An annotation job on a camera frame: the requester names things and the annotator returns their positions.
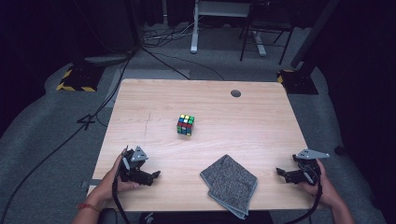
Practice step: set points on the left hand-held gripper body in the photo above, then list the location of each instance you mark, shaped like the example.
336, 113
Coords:
132, 172

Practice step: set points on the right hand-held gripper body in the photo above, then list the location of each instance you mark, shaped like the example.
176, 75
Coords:
308, 169

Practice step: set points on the grey fluffy cloth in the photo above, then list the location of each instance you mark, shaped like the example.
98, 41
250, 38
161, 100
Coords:
230, 183

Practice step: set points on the multicoloured puzzle cube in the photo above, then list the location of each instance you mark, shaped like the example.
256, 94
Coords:
185, 125

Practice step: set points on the person's left hand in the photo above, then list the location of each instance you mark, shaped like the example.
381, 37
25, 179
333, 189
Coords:
110, 185

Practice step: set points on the person's right hand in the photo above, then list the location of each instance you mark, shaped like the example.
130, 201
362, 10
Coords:
325, 189

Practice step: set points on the small black floor object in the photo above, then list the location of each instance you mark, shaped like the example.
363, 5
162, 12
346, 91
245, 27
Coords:
340, 150

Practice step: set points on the grey tape strip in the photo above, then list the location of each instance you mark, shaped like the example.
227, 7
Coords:
85, 184

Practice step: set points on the black yellow striped stand base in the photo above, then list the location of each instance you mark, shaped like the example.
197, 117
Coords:
81, 79
297, 82

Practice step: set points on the grey round table grommet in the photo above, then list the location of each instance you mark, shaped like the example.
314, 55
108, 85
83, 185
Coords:
235, 93

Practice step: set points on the slanted dark metal pole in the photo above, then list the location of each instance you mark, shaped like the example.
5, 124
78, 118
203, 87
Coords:
311, 37

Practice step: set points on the black metal chair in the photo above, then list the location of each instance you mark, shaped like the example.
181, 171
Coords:
267, 21

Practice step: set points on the white desk frame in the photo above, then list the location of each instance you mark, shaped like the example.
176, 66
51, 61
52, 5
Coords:
194, 37

